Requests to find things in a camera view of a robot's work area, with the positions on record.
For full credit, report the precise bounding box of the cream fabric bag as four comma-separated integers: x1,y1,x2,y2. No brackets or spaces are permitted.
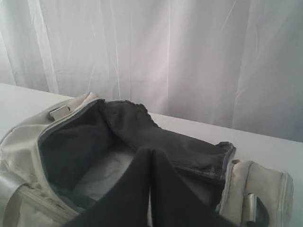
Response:
0,93,294,227

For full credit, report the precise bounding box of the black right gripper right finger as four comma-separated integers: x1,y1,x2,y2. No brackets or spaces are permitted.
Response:
148,148,227,227

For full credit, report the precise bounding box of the white backdrop curtain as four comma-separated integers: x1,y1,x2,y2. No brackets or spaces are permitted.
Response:
0,0,303,141

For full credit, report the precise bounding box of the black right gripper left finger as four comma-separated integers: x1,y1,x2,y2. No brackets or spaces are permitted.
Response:
64,148,152,227

